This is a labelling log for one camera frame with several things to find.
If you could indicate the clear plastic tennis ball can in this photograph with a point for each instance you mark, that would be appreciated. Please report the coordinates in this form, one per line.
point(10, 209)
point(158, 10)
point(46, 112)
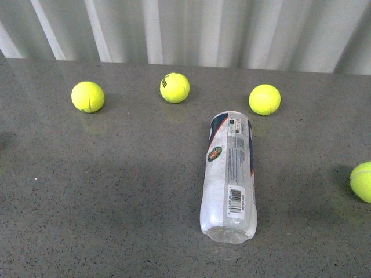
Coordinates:
point(228, 211)

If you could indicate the white pleated curtain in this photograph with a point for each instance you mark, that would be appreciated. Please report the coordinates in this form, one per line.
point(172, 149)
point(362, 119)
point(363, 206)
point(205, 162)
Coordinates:
point(308, 36)

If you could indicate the middle yellow tennis ball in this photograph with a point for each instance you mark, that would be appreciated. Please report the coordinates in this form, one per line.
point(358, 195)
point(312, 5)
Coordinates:
point(174, 87)

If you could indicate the right yellow tennis ball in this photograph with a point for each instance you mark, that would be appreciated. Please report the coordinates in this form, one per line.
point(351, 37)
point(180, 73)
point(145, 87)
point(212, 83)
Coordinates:
point(264, 99)

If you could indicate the yellow Wilson 3 tennis ball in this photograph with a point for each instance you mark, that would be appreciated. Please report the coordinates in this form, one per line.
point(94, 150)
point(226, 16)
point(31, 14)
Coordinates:
point(360, 181)

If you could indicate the left yellow tennis ball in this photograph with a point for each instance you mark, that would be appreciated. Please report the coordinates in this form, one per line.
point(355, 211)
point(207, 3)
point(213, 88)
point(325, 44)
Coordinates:
point(87, 97)

